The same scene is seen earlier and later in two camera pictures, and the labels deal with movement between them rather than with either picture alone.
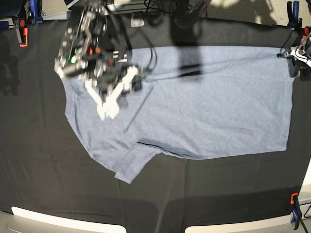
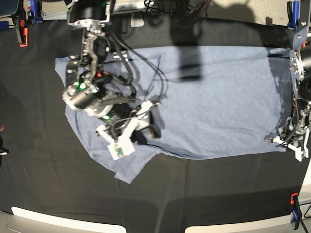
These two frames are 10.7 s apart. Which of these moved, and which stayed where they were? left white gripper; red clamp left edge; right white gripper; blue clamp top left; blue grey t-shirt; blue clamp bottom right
Moved: right white gripper; left white gripper
Stayed: blue grey t-shirt; red clamp left edge; blue clamp top left; blue clamp bottom right
